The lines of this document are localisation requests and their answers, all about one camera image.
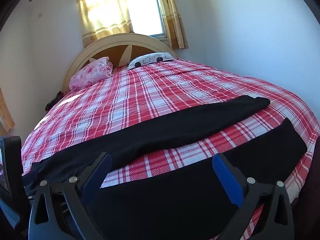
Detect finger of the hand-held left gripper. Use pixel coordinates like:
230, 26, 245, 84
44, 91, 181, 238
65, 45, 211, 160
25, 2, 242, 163
22, 170, 38, 203

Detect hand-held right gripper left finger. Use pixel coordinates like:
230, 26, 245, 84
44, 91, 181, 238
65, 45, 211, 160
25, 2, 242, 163
28, 152, 112, 240

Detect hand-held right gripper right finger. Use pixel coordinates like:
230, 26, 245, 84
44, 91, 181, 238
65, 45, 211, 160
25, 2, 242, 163
212, 154, 292, 240

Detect black pants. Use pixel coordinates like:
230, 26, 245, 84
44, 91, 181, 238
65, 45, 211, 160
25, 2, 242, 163
22, 95, 307, 240

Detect yellow side curtain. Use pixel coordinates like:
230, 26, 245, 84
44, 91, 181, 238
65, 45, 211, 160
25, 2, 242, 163
0, 87, 15, 133

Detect dark object beside bed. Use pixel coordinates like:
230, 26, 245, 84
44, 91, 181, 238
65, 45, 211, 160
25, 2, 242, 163
45, 91, 64, 112

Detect bed with red plaid sheet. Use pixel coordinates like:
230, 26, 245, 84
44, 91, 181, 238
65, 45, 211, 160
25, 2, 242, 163
21, 58, 320, 240

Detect pink floral pillow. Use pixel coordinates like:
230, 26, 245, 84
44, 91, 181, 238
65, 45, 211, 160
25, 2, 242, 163
69, 57, 113, 90

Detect white patterned pillow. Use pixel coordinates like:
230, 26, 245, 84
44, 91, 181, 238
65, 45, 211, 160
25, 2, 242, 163
126, 52, 177, 70

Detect cream wooden headboard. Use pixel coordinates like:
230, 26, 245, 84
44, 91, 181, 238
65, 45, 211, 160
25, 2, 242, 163
62, 33, 178, 93

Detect wide yellow curtain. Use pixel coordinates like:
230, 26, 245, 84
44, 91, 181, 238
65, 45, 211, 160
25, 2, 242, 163
76, 0, 132, 48

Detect narrow yellow curtain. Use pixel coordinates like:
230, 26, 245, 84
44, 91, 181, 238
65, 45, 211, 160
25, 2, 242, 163
155, 0, 189, 50

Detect window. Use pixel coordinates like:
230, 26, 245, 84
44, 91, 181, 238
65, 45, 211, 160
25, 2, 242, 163
126, 0, 167, 38

